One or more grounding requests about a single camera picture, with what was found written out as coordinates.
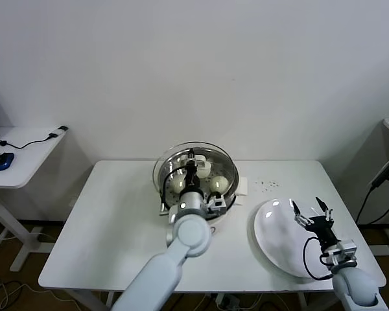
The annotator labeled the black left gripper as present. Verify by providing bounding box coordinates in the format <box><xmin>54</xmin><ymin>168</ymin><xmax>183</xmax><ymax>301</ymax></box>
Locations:
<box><xmin>184</xmin><ymin>148</ymin><xmax>203</xmax><ymax>195</ymax></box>

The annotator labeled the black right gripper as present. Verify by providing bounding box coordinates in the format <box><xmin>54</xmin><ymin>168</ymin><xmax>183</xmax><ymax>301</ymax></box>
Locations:
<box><xmin>292</xmin><ymin>196</ymin><xmax>340</xmax><ymax>249</ymax></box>

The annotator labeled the round glass pot lid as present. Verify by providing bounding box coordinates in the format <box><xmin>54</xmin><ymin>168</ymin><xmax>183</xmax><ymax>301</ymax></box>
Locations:
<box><xmin>154</xmin><ymin>141</ymin><xmax>238</xmax><ymax>198</ymax></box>

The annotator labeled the black cable with adapter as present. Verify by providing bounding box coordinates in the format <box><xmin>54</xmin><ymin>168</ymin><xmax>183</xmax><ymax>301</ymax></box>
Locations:
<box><xmin>0</xmin><ymin>126</ymin><xmax>69</xmax><ymax>150</ymax></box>

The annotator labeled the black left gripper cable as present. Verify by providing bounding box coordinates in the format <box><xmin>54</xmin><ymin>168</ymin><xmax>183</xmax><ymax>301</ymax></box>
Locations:
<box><xmin>159</xmin><ymin>165</ymin><xmax>191</xmax><ymax>213</ymax></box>

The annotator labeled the large white plate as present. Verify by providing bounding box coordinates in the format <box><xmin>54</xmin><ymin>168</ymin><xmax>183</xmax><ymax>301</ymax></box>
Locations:
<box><xmin>252</xmin><ymin>198</ymin><xmax>336</xmax><ymax>279</ymax></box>

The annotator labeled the black power adapter cable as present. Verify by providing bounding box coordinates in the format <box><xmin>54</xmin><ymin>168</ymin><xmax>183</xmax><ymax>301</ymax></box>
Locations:
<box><xmin>356</xmin><ymin>152</ymin><xmax>389</xmax><ymax>225</ymax></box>

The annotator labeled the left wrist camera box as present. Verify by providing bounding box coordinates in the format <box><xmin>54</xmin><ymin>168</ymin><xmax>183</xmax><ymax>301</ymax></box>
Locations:
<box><xmin>207</xmin><ymin>192</ymin><xmax>228</xmax><ymax>213</ymax></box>

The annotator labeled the stainless steel steamer basket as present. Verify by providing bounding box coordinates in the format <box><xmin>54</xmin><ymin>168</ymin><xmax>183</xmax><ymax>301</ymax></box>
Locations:
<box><xmin>158</xmin><ymin>147</ymin><xmax>239</xmax><ymax>221</ymax></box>

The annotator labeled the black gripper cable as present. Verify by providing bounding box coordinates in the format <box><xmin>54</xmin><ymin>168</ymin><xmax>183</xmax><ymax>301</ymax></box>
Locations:
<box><xmin>303</xmin><ymin>236</ymin><xmax>335</xmax><ymax>281</ymax></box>
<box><xmin>159</xmin><ymin>165</ymin><xmax>191</xmax><ymax>213</ymax></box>

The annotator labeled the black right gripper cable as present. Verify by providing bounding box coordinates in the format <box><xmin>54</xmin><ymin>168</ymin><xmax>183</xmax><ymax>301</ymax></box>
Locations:
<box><xmin>303</xmin><ymin>236</ymin><xmax>335</xmax><ymax>281</ymax></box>

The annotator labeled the blue computer mouse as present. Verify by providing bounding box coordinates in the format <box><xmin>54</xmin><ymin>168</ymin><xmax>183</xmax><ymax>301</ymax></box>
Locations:
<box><xmin>0</xmin><ymin>152</ymin><xmax>16</xmax><ymax>171</ymax></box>

